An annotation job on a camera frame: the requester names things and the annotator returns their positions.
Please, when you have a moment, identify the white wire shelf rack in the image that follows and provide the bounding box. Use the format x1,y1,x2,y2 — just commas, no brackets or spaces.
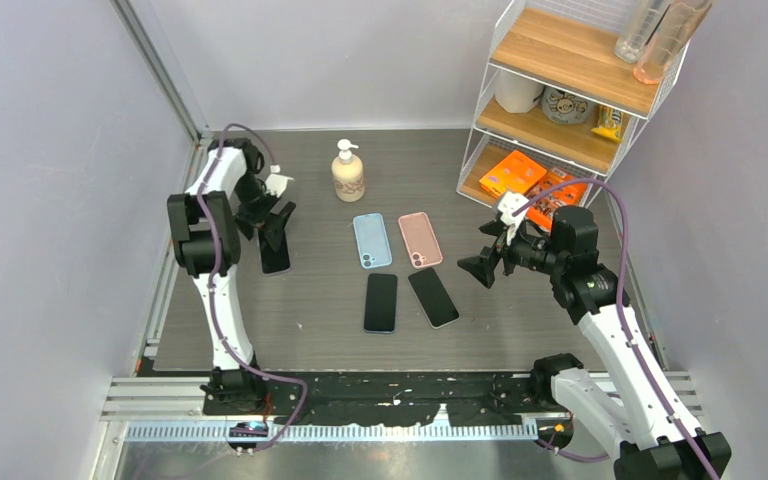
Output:
456,0,686,207

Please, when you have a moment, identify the black smartphone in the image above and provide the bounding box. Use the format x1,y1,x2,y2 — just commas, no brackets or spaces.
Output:
408,268,460,329

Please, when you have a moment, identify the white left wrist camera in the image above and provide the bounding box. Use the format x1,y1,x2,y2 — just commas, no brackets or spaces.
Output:
264,165,294,198

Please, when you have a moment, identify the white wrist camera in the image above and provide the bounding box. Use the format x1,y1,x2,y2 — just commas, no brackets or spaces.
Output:
264,165,294,198
496,191,528,246

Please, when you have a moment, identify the cream lotion pump bottle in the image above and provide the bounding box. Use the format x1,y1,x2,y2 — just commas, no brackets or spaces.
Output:
331,139,365,203

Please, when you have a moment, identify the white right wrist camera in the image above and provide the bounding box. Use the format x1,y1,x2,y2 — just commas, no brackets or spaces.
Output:
496,191,528,246

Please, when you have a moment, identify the clear plastic bottle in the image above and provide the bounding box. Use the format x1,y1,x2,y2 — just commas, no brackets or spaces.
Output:
613,0,671,64

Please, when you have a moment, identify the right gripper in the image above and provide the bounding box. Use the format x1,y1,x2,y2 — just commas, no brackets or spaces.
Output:
458,218,567,289

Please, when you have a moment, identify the light blue phone case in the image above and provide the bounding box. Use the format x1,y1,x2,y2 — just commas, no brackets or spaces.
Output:
352,213,392,270

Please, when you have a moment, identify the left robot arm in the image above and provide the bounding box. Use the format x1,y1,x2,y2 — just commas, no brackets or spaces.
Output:
166,138,296,414

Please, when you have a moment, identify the cartoon printed tin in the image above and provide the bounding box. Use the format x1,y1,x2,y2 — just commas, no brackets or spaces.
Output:
540,86,597,125

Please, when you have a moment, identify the orange cardboard box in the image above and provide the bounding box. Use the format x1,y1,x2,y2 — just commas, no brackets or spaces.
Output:
526,167,588,232

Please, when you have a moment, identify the white paper roll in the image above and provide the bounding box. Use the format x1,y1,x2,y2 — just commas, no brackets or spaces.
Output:
494,70,545,114

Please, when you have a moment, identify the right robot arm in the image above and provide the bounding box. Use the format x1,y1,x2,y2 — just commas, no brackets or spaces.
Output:
457,206,732,479

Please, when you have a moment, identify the pink phone case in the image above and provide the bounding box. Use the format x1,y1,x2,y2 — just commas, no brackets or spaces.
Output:
398,212,443,269

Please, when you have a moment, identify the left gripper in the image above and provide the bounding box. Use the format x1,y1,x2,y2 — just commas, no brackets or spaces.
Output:
234,173,295,251

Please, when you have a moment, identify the dark phone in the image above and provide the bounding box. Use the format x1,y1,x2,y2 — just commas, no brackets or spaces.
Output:
258,231,291,275

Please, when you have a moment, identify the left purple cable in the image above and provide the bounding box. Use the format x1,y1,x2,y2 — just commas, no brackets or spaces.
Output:
195,123,309,458

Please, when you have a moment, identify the yellow cardboard box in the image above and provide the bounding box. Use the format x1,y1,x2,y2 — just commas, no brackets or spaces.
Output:
479,150,548,198

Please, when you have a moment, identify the yellow snack packet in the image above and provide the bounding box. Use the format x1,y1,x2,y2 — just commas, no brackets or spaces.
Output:
591,105,626,143

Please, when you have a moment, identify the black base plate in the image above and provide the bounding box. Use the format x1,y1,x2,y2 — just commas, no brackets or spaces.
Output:
200,371,567,427

